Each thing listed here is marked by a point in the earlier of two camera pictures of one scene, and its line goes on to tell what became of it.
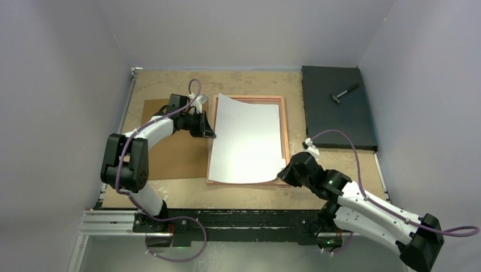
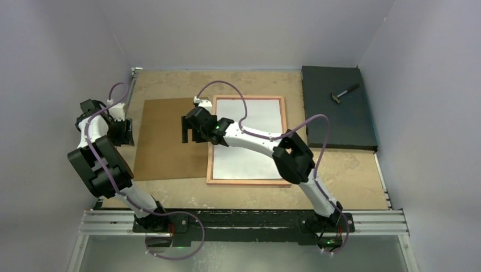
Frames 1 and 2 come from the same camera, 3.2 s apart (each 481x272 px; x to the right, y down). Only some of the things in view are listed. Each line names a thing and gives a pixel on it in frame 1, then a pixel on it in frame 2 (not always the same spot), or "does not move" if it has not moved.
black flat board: x=337 y=112 does not move
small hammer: x=336 y=97 does not move
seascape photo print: x=248 y=145 does not move
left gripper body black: x=195 y=123 to x=119 y=132
